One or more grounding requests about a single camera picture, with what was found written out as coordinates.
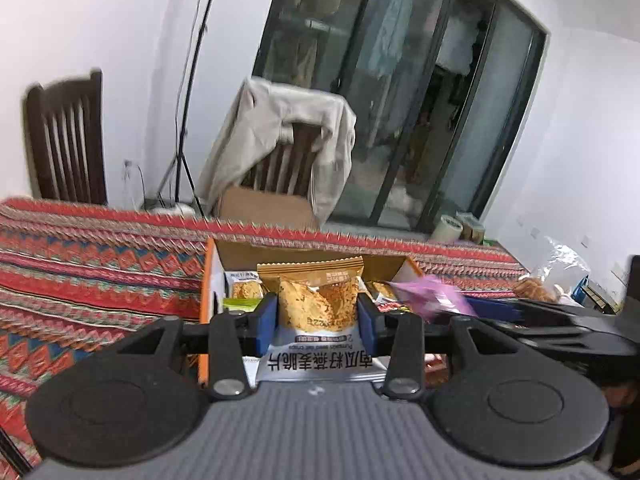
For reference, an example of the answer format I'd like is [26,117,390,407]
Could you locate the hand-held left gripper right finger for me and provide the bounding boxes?
[356,292,522,402]

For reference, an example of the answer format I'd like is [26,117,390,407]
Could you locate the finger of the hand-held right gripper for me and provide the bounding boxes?
[492,317,593,377]
[467,298,591,322]

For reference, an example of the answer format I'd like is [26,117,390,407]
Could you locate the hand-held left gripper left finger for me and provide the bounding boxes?
[116,294,279,402]

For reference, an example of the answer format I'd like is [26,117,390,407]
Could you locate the cardboard box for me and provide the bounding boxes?
[199,237,427,389]

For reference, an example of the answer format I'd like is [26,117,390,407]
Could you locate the orange white snack packet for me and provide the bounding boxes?
[255,256,389,387]
[225,270,264,302]
[367,282,402,307]

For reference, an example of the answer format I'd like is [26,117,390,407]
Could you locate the purple snack packet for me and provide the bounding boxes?
[391,279,477,322]

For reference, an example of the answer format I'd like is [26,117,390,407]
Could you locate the green snack packet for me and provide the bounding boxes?
[222,297,264,312]

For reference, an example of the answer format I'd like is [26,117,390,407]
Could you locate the clear plastic bag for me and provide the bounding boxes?
[514,236,592,307]

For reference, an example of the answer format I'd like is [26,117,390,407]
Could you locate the green brown small carton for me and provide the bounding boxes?
[457,211,487,244]

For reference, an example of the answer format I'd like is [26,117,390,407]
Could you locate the white tape roll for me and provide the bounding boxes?
[431,214,464,242]

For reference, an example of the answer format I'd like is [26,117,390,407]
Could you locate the brown seat cushion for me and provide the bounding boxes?
[219,185,322,232]

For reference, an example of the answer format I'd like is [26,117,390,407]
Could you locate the white plush bundle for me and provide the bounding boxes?
[389,185,427,212]

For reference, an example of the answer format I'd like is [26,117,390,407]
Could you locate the white cloth bundle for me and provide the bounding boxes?
[149,200,197,217]

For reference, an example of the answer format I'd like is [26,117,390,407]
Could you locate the jacket-draped wooden chair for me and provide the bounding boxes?
[240,122,323,197]

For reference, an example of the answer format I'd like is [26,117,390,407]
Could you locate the red patterned tablecloth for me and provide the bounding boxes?
[0,195,527,467]

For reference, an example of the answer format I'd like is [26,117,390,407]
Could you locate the chair with beige cloth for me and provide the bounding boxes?
[197,77,357,224]

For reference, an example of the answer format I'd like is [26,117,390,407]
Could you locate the black-framed glass sliding door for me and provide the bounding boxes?
[252,0,549,234]

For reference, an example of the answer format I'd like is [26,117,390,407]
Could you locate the black tripod light stand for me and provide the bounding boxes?
[154,0,227,217]

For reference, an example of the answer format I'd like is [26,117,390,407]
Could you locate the dark wooden chair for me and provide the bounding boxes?
[22,69,109,207]

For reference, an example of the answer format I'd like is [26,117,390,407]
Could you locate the white hanging garment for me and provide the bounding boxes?
[439,14,482,74]

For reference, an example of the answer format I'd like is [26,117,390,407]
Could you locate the light blue hanging shirt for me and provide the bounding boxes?
[369,0,417,77]

